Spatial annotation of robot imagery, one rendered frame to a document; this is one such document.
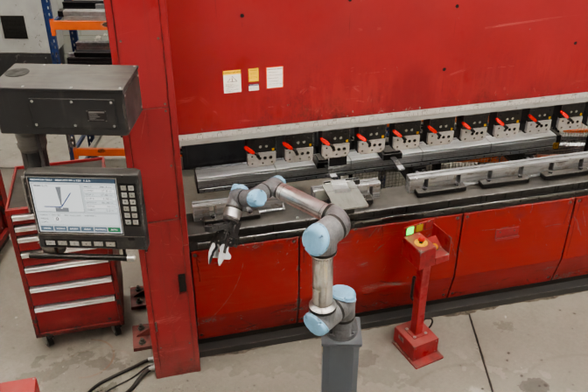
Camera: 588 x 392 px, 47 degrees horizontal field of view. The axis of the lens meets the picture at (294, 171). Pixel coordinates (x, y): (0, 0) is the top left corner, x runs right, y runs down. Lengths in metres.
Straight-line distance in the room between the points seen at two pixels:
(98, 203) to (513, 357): 2.60
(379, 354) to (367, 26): 1.91
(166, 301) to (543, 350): 2.22
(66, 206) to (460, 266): 2.40
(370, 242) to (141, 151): 1.43
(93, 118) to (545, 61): 2.42
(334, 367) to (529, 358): 1.51
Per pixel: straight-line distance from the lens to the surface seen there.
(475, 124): 3.90
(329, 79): 3.45
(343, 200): 3.60
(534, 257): 4.51
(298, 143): 3.55
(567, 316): 4.71
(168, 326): 3.82
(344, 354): 3.15
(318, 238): 2.64
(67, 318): 4.23
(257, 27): 3.27
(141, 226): 2.83
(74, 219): 2.89
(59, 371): 4.26
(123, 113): 2.62
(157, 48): 3.02
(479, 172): 4.09
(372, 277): 4.06
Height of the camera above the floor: 2.92
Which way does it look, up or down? 30 degrees down
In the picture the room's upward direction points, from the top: straight up
